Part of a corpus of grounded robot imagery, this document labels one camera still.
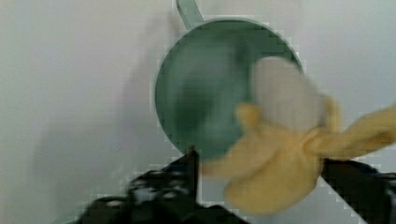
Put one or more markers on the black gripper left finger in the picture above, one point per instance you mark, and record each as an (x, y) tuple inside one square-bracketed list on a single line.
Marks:
[(165, 196)]

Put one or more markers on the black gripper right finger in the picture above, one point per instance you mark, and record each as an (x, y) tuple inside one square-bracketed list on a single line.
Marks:
[(370, 193)]

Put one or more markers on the plush peeled banana toy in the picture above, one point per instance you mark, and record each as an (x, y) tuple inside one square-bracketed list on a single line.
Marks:
[(289, 131)]

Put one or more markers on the green plastic mug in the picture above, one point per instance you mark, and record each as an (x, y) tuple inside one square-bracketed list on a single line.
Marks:
[(207, 73)]

